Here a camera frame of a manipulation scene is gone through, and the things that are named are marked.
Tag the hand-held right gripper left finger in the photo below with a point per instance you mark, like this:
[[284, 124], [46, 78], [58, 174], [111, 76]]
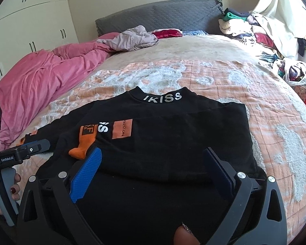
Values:
[[88, 172]]

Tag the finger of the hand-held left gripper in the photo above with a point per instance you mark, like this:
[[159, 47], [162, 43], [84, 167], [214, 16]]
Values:
[[35, 146]]

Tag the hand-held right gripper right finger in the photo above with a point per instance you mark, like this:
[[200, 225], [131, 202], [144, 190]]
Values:
[[220, 176]]

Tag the black sweater with orange patches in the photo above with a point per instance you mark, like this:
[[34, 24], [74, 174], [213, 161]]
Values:
[[168, 143]]

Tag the white plastic bag of clothes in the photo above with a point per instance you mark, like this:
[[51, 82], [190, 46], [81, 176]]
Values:
[[293, 71]]

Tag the pile of mixed clothes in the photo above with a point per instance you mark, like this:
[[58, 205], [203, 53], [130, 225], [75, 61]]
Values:
[[244, 28]]

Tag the person's left hand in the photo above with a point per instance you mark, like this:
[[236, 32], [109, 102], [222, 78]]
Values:
[[15, 187]]

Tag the person's right hand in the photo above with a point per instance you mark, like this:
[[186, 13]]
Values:
[[186, 236]]

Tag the pink duvet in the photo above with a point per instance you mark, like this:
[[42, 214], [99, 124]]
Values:
[[40, 81]]

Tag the orange patterned blanket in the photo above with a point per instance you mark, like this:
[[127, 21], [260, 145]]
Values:
[[244, 94]]

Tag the floral printed box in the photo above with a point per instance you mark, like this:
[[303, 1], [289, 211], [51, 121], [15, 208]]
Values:
[[302, 91]]

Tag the cream wardrobe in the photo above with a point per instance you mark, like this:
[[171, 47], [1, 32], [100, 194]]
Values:
[[28, 25]]

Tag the beige bed sheet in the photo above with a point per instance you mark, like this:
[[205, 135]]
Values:
[[193, 48]]

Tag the mauve crumpled garment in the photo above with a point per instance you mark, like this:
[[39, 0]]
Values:
[[132, 37]]

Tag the blue patterned cloth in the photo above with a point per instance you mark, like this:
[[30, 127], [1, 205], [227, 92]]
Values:
[[195, 33]]

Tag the red shiny cloth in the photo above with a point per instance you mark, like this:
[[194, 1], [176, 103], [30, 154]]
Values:
[[168, 33]]

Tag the grey quilted headboard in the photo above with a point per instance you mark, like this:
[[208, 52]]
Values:
[[155, 15]]

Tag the white curtain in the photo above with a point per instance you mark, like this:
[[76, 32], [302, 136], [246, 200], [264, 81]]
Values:
[[278, 10]]

